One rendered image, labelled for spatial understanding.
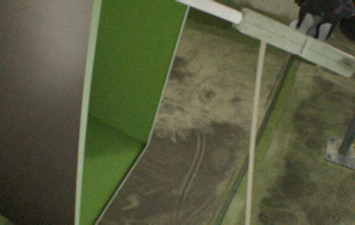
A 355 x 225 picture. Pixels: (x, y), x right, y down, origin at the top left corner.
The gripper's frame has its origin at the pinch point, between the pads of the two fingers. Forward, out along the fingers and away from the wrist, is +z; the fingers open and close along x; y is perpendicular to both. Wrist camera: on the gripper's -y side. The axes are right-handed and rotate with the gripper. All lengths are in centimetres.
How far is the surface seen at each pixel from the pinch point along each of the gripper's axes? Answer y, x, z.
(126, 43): 61, 27, 27
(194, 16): 231, -44, 32
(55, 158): 4, 44, 44
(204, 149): 112, -42, 83
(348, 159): 94, -122, 57
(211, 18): 222, -54, 28
